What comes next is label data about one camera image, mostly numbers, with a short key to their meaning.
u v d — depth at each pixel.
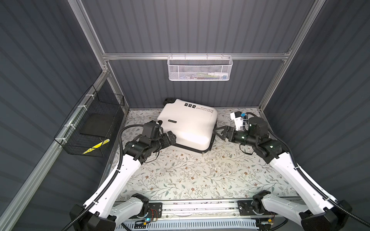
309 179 0.42
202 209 0.75
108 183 0.41
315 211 0.40
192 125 0.88
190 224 0.77
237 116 0.64
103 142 0.69
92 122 0.72
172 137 0.67
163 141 0.65
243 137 0.60
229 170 0.87
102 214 0.37
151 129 0.54
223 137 0.61
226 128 0.61
